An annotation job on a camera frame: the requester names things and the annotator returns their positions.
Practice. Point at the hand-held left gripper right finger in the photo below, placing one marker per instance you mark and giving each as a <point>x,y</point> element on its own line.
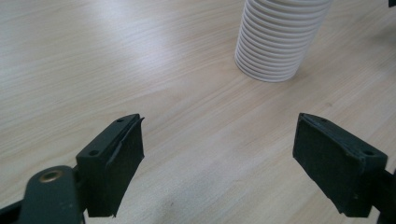
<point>336,165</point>

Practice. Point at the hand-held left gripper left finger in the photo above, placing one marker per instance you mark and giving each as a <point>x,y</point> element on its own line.
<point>109,168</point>

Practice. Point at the stack of white paper cups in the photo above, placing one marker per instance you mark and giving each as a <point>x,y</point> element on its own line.
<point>277,40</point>

